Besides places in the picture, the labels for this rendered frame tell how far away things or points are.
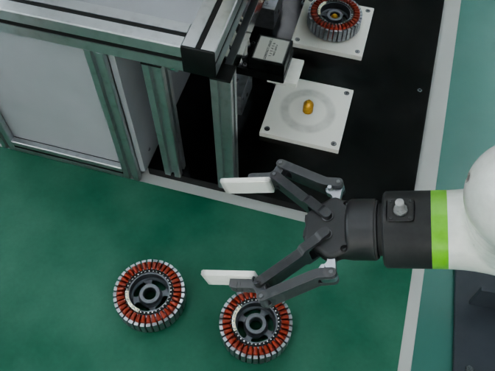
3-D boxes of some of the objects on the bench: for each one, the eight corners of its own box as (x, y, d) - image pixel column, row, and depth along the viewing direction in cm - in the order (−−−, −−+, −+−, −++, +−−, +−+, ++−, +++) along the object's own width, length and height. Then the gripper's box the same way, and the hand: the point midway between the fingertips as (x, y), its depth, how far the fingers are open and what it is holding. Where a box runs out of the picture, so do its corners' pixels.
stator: (295, 302, 94) (297, 293, 91) (285, 371, 88) (286, 364, 85) (227, 289, 95) (227, 280, 92) (213, 357, 89) (211, 350, 86)
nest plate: (353, 93, 115) (353, 90, 114) (337, 154, 107) (339, 149, 106) (278, 78, 117) (279, 73, 116) (258, 135, 109) (258, 132, 108)
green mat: (415, 249, 99) (415, 249, 99) (347, 706, 68) (348, 706, 68) (-73, 128, 113) (-73, 128, 113) (-315, 461, 82) (-316, 461, 82)
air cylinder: (252, 87, 116) (253, 68, 111) (241, 115, 112) (241, 96, 107) (227, 82, 116) (227, 62, 112) (216, 110, 112) (215, 90, 108)
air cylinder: (282, 6, 128) (283, -14, 123) (273, 29, 124) (275, 9, 119) (260, 2, 129) (261, -19, 124) (250, 25, 125) (250, 4, 120)
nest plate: (373, 12, 127) (374, 7, 126) (361, 60, 119) (362, 57, 118) (306, -1, 129) (306, -5, 128) (289, 46, 122) (290, 42, 120)
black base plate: (443, -5, 133) (446, -13, 131) (404, 237, 100) (407, 230, 98) (245, -41, 140) (245, -49, 138) (149, 174, 107) (147, 167, 105)
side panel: (145, 168, 108) (110, 39, 81) (139, 181, 106) (102, 54, 79) (9, 135, 112) (-67, 1, 85) (1, 147, 110) (-79, 15, 83)
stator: (366, 15, 125) (369, 1, 122) (350, 49, 119) (353, 36, 116) (317, 1, 127) (318, -13, 124) (299, 34, 122) (300, 20, 118)
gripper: (381, 128, 74) (222, 136, 80) (374, 317, 61) (185, 308, 67) (386, 162, 80) (237, 167, 86) (381, 341, 67) (206, 331, 73)
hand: (222, 229), depth 76 cm, fingers open, 13 cm apart
